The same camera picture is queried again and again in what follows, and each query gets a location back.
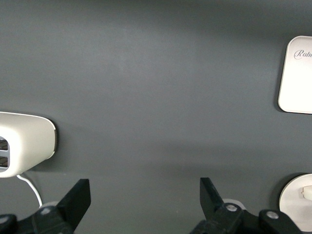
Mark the white power cable with plug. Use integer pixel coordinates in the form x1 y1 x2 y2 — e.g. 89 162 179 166
16 173 43 208

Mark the cream toaster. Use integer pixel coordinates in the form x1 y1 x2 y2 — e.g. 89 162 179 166
0 111 59 179

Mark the round cream plate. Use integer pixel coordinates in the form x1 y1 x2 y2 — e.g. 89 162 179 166
278 173 312 233

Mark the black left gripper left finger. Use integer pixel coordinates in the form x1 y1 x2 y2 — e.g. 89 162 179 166
0 178 92 234

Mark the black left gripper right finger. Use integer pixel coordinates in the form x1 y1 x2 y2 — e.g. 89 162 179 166
189 177 304 234

